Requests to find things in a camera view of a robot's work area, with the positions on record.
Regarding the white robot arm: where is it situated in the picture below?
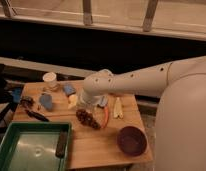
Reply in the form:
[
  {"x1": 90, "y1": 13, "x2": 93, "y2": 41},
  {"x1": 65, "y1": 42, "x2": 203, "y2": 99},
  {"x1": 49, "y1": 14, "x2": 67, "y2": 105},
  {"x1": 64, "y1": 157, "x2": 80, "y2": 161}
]
[{"x1": 79, "y1": 56, "x2": 206, "y2": 171}]

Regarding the purple bowl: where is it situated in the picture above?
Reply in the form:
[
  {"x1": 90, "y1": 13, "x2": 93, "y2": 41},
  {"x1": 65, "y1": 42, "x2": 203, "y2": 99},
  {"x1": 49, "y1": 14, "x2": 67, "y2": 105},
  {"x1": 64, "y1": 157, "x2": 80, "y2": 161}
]
[{"x1": 117, "y1": 126, "x2": 147, "y2": 157}]

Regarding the grey blue cloth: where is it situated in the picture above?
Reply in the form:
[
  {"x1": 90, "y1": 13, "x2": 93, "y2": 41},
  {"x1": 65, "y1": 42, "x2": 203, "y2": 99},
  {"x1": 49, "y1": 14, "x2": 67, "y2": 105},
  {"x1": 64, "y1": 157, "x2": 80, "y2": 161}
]
[{"x1": 98, "y1": 96, "x2": 108, "y2": 108}]

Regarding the orange carrot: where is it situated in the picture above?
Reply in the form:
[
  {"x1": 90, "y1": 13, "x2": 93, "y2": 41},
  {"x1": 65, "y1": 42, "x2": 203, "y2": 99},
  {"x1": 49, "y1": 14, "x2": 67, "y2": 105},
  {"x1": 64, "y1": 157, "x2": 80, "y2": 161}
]
[{"x1": 101, "y1": 106, "x2": 109, "y2": 128}]

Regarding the dark grape bunch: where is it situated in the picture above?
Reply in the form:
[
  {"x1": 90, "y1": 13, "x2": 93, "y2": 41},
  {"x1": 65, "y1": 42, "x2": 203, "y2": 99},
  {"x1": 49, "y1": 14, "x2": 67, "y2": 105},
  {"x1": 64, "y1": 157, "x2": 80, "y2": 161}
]
[{"x1": 76, "y1": 109, "x2": 101, "y2": 130}]

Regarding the white plastic cup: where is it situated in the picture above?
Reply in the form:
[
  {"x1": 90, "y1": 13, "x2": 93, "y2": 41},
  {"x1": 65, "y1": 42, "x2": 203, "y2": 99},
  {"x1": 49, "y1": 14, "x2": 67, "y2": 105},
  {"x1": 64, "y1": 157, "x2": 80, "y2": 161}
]
[{"x1": 43, "y1": 72, "x2": 58, "y2": 90}]

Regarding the blue toy piece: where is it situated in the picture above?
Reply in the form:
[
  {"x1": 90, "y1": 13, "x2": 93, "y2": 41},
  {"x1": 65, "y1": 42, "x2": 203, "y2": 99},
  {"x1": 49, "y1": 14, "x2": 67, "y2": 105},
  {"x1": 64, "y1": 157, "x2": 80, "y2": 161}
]
[{"x1": 39, "y1": 93, "x2": 53, "y2": 111}]

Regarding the dark brush in tray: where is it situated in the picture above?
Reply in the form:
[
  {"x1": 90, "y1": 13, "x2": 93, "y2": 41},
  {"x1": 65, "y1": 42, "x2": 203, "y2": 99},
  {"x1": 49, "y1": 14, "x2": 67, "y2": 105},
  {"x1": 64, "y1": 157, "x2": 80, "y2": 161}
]
[{"x1": 55, "y1": 131, "x2": 67, "y2": 158}]

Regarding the dark small toy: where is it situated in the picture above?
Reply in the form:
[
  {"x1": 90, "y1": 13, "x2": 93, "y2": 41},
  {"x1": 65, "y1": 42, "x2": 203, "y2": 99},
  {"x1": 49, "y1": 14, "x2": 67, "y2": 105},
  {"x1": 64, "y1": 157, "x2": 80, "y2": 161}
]
[{"x1": 20, "y1": 96, "x2": 34, "y2": 108}]

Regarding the blue object at left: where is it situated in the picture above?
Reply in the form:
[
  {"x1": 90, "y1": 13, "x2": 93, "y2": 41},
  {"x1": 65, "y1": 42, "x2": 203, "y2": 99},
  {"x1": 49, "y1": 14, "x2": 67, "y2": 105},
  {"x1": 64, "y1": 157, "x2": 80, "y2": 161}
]
[{"x1": 11, "y1": 88, "x2": 22, "y2": 103}]

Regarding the green plastic tray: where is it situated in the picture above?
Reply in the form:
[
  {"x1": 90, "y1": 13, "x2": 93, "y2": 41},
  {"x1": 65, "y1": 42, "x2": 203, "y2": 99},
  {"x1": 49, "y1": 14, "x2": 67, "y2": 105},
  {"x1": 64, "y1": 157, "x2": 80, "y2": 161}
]
[{"x1": 0, "y1": 122, "x2": 71, "y2": 171}]

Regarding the black stand at left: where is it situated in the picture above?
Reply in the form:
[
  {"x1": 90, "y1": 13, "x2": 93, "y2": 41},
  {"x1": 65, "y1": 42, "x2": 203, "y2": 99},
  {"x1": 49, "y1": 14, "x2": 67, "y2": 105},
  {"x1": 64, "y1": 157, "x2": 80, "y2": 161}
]
[{"x1": 0, "y1": 64, "x2": 16, "y2": 124}]

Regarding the black handled tool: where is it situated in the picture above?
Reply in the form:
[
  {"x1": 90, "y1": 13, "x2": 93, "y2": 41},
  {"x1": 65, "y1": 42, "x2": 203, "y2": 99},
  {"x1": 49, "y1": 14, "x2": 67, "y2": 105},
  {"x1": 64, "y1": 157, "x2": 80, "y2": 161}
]
[{"x1": 25, "y1": 110, "x2": 49, "y2": 122}]

